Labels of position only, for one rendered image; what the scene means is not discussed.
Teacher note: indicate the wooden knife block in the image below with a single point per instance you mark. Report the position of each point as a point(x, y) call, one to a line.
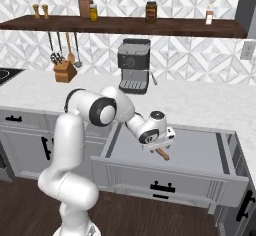
point(65, 72)

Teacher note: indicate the grey corner cupboard door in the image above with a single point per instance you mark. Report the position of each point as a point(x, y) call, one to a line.
point(233, 225)

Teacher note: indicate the small spice bottle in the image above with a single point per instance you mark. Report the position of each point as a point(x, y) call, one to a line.
point(209, 14)

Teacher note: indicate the small grey drawer front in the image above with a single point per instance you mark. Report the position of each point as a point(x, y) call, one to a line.
point(28, 120)

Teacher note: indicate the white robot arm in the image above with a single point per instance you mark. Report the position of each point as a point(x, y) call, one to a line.
point(68, 140)

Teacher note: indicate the dark brown jar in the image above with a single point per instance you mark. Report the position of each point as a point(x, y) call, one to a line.
point(151, 12)

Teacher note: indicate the hanging metal utensil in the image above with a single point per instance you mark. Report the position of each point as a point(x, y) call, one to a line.
point(60, 51)

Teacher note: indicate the hanging wooden spoon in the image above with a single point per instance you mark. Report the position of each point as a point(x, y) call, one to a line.
point(70, 55)

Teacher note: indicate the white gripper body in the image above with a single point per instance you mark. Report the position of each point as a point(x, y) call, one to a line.
point(158, 144)

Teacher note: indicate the black hob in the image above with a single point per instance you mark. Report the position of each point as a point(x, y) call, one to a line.
point(7, 74)

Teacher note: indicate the hanging metal ladle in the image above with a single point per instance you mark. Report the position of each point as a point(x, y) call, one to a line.
point(78, 61)

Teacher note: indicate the hanging metal whisk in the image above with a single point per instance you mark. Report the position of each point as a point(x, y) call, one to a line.
point(52, 55)

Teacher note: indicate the grey espresso machine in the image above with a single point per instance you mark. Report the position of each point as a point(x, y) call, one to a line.
point(134, 63)

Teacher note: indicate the white wall socket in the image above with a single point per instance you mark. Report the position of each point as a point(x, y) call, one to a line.
point(247, 50)

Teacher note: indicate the grey lower drawer front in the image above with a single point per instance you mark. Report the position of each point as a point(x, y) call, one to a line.
point(190, 200)

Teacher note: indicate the wooden pepper shaker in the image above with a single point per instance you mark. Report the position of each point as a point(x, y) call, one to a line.
point(45, 11)

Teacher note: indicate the dark grey wall cupboard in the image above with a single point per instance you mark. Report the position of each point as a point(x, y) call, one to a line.
point(247, 3)

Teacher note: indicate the brown canister with dark lid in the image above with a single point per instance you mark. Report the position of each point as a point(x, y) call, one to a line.
point(84, 6)

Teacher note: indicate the yellow jar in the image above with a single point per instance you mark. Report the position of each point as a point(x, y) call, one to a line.
point(93, 13)

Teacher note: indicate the open grey drawer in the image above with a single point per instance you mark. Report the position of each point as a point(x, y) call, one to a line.
point(186, 153)

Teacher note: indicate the dark wooden wall shelf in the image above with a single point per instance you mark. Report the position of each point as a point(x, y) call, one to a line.
point(133, 26)

